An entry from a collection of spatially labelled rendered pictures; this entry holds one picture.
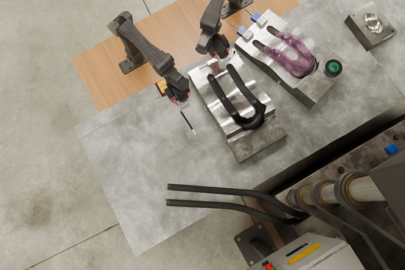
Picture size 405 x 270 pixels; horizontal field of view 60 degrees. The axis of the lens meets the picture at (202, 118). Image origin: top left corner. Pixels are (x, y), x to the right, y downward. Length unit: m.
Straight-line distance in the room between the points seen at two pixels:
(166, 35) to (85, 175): 1.24
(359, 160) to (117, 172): 1.16
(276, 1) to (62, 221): 1.99
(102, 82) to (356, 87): 1.29
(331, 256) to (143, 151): 1.02
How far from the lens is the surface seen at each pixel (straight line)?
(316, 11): 2.03
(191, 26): 1.93
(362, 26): 1.97
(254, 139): 1.65
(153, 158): 1.71
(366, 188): 0.88
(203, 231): 2.48
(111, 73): 1.89
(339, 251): 1.06
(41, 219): 2.75
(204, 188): 1.60
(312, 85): 1.72
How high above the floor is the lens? 2.47
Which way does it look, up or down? 75 degrees down
